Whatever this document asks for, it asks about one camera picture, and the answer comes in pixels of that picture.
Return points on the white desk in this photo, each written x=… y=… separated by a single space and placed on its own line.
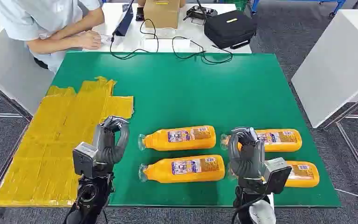
x=191 y=31

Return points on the yellow plastic sheet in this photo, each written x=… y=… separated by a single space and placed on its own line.
x=52 y=139

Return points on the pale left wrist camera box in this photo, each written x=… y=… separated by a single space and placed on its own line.
x=84 y=160

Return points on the person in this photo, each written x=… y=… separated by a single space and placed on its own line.
x=40 y=15

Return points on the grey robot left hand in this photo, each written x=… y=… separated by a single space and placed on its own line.
x=108 y=148

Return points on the brown cardboard box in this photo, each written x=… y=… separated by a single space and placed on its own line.
x=162 y=15

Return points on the green table mat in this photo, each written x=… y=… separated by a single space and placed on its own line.
x=197 y=92

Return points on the green crate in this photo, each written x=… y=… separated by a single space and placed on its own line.
x=239 y=3

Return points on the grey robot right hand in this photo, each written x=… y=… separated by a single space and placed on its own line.
x=248 y=160

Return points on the person's right hand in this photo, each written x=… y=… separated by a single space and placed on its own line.
x=89 y=40

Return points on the black phone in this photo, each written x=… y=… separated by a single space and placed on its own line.
x=139 y=14

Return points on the black carrying case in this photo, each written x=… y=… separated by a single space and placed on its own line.
x=228 y=29

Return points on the black remote controller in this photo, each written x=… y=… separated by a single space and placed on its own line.
x=201 y=13

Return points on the white flat box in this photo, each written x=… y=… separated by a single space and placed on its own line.
x=179 y=44

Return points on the orange drink bottle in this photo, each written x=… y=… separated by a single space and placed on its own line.
x=166 y=171
x=302 y=176
x=277 y=140
x=179 y=138

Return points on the dark blue tablet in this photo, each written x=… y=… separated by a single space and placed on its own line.
x=124 y=21

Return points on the white panel table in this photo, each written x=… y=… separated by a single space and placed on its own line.
x=9 y=74
x=336 y=68

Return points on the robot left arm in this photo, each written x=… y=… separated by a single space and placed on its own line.
x=91 y=198

